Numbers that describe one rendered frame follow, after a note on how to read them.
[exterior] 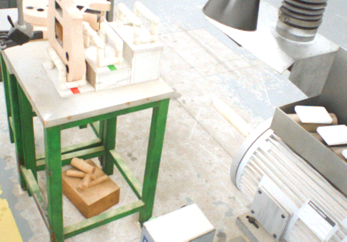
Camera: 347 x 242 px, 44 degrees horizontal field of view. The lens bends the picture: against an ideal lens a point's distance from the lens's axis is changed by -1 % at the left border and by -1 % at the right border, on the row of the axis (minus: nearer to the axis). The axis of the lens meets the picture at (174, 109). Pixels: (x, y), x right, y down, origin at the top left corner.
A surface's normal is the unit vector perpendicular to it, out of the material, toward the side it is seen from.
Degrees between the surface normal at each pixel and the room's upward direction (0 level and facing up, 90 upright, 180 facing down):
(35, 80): 0
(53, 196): 90
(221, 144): 0
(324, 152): 90
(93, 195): 0
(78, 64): 90
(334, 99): 90
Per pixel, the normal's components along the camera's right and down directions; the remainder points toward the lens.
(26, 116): 0.47, 0.57
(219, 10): -0.50, -0.04
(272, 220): -0.84, 0.22
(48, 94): 0.13, -0.80
